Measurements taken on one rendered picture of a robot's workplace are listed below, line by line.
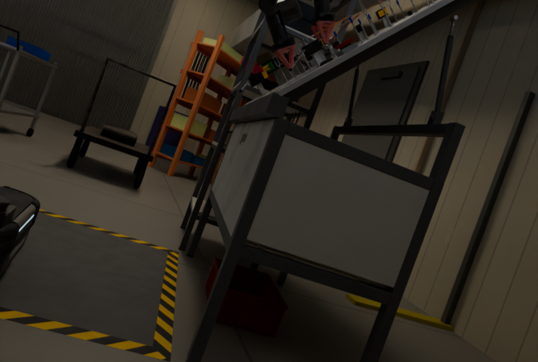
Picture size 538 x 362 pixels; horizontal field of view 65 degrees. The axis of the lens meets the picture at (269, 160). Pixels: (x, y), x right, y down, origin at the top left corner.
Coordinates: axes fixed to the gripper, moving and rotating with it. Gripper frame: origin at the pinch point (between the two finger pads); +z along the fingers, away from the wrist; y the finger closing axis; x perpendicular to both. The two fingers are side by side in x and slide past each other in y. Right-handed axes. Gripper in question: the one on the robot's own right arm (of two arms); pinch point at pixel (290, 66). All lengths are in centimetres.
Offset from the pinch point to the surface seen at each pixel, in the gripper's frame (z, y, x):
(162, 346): 71, -13, 74
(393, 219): 59, -26, -8
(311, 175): 35.4, -24.9, 13.6
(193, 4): -242, 773, -111
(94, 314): 56, -3, 92
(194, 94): -38, 455, -14
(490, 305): 181, 80, -106
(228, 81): -44, 505, -75
